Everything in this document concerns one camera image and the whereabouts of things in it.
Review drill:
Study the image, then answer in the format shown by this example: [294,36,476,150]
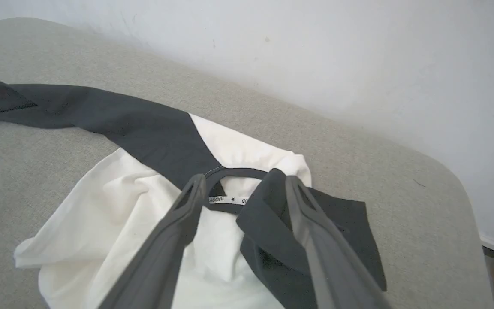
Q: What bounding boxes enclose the white and black raglan shirt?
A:
[0,79,388,309]

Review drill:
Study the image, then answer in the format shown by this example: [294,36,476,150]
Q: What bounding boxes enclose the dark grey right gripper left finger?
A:
[97,173,208,309]

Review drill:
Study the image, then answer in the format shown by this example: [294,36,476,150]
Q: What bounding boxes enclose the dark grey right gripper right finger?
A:
[285,176,392,309]

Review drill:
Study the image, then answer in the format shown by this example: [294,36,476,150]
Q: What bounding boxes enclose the grey fabric sofa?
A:
[0,17,494,309]

